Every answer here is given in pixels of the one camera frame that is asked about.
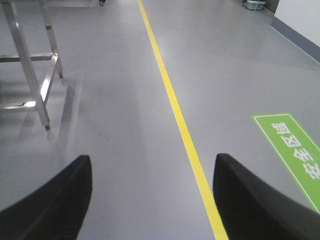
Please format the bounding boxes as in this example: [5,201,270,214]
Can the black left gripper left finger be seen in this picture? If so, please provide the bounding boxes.
[0,155,92,240]

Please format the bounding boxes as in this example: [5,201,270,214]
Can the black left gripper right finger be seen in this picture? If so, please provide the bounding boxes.
[212,153,320,240]

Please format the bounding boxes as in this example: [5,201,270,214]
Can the green floor sign sticker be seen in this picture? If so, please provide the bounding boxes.
[252,112,320,213]

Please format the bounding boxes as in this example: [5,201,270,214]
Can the stainless steel table legs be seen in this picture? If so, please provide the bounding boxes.
[0,0,64,131]

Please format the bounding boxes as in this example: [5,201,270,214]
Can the teal basket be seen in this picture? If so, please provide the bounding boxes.
[242,0,266,11]

